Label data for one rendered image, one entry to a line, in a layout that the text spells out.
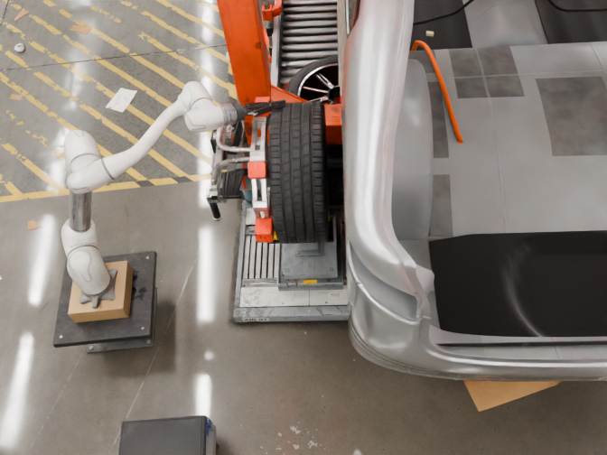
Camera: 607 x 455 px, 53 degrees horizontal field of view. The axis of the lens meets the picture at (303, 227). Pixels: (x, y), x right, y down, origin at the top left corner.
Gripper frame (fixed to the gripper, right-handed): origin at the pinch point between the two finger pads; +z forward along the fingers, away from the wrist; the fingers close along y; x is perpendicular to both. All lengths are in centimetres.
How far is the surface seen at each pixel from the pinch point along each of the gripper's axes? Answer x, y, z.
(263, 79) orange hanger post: 1.0, -35.1, 5.6
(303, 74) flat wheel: -20, -97, 52
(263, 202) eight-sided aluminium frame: -34.2, 22.1, -18.3
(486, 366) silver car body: -53, 131, 19
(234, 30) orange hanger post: 28.4, -27.0, -8.4
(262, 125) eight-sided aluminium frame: -7.3, 1.5, -8.7
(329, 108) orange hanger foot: -25, -45, 45
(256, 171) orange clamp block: -17.4, 24.6, -20.6
